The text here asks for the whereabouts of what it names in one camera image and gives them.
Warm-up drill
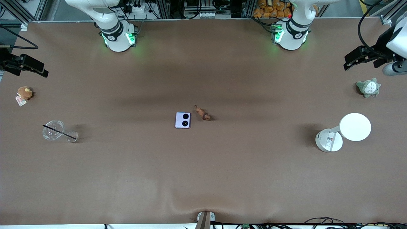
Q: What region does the lilac flip phone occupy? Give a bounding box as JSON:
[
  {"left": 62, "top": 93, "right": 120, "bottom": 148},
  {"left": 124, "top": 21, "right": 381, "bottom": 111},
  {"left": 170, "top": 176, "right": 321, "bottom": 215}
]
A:
[{"left": 175, "top": 112, "right": 191, "bottom": 129}]

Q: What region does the brown lion statue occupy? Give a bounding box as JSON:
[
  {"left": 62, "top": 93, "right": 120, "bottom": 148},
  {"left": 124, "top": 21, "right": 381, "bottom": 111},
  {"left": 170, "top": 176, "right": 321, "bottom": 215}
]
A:
[{"left": 194, "top": 105, "right": 211, "bottom": 121}]

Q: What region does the brown plush toy with tag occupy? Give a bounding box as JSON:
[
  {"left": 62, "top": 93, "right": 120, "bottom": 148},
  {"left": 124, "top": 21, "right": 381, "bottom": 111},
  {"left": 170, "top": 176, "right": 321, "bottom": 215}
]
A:
[{"left": 15, "top": 86, "right": 33, "bottom": 107}]

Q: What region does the grey Totoro plush toy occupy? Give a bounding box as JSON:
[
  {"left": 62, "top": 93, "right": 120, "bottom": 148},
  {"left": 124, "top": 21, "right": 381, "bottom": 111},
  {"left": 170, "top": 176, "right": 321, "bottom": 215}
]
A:
[{"left": 356, "top": 78, "right": 381, "bottom": 98}]

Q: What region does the clear plastic lidded cup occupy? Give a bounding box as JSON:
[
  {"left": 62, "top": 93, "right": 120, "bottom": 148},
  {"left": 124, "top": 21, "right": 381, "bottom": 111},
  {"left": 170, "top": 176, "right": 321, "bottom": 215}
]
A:
[{"left": 42, "top": 120, "right": 79, "bottom": 143}]

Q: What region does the white desk lamp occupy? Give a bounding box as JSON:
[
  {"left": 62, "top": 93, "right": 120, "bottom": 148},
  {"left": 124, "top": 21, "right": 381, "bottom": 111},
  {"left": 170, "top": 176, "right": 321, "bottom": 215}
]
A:
[{"left": 315, "top": 113, "right": 372, "bottom": 153}]

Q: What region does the black drinking straw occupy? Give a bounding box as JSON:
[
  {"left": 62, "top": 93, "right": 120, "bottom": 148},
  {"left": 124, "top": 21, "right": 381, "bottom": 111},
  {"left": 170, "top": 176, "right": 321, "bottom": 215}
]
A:
[{"left": 43, "top": 125, "right": 77, "bottom": 140}]

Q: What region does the white power strip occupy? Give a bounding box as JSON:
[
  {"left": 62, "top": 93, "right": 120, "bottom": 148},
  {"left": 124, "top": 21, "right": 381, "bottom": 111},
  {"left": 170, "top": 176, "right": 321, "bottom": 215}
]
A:
[{"left": 127, "top": 3, "right": 150, "bottom": 14}]

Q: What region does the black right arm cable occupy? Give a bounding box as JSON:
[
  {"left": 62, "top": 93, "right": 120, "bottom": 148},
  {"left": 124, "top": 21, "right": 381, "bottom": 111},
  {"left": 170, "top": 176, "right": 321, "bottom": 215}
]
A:
[{"left": 0, "top": 25, "right": 39, "bottom": 50}]

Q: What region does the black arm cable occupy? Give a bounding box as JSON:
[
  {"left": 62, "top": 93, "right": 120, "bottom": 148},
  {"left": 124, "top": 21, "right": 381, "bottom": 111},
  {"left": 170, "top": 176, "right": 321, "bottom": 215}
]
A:
[
  {"left": 357, "top": 0, "right": 386, "bottom": 58},
  {"left": 0, "top": 25, "right": 39, "bottom": 50}
]

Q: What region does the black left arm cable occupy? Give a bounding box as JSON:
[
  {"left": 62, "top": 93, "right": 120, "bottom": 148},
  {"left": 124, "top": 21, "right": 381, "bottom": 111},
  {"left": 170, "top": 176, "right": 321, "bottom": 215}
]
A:
[{"left": 357, "top": 0, "right": 386, "bottom": 58}]

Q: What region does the black cable bundle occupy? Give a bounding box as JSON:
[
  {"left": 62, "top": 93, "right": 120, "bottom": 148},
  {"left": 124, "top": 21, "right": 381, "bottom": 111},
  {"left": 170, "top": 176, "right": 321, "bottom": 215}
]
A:
[{"left": 211, "top": 217, "right": 407, "bottom": 229}]

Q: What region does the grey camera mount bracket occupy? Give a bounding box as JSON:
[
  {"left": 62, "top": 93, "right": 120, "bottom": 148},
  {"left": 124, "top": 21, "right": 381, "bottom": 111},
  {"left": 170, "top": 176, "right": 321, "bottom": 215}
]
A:
[{"left": 197, "top": 211, "right": 216, "bottom": 229}]

